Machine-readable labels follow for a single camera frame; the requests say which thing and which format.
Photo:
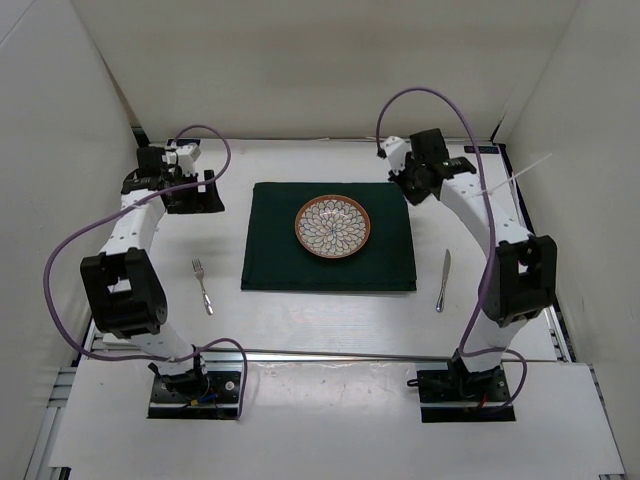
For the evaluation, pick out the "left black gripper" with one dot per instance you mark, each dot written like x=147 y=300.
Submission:
x=201 y=202

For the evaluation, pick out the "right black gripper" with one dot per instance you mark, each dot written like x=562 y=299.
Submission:
x=400 y=180

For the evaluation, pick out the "silver knife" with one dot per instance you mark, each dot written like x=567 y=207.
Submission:
x=444 y=280

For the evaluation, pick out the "dark green cloth napkin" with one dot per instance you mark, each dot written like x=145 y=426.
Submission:
x=275 y=260

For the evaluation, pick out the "orange patterned plate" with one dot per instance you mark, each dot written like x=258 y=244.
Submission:
x=332 y=226

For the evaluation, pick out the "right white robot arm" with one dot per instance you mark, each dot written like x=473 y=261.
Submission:
x=519 y=279

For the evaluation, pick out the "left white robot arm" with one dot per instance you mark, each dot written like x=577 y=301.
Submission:
x=123 y=290

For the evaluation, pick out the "silver fork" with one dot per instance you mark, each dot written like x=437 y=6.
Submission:
x=199 y=275

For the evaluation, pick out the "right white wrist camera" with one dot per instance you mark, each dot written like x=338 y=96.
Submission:
x=394 y=149

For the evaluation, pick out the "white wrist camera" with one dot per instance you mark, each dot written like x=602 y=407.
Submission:
x=181 y=160
x=394 y=149

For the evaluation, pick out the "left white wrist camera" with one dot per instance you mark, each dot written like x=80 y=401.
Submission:
x=181 y=160

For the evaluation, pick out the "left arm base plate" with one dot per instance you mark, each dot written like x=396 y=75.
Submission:
x=200 y=395

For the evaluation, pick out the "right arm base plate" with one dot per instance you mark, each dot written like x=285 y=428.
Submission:
x=441 y=401

